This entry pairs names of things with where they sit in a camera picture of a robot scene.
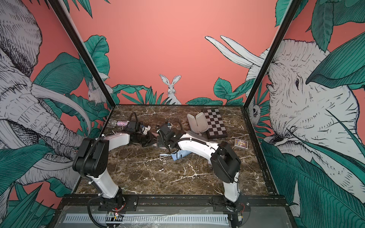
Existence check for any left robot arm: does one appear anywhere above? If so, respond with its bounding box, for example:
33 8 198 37
72 121 153 208

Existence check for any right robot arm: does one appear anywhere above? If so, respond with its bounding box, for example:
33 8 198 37
157 124 241 211

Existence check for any purple zippered umbrella case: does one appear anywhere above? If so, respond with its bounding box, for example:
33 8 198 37
187 112 208 134

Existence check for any glittery purple bottle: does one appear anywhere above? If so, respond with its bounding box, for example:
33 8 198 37
109 120 129 127

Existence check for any checkered chess board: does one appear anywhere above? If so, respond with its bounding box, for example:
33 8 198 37
202 108 228 139

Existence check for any small card box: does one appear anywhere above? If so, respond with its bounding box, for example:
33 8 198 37
234 138 249 150

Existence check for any white perforated cable duct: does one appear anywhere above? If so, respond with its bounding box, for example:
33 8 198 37
62 213 230 225

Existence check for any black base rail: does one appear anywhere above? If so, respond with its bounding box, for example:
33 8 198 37
58 194 289 212

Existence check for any left black frame post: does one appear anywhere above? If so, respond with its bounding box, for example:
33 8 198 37
48 0 116 109

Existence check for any black frame post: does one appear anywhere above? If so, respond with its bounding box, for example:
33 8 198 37
243 0 301 110
48 0 116 109

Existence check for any right black frame post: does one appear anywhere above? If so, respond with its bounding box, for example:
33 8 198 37
243 0 301 110

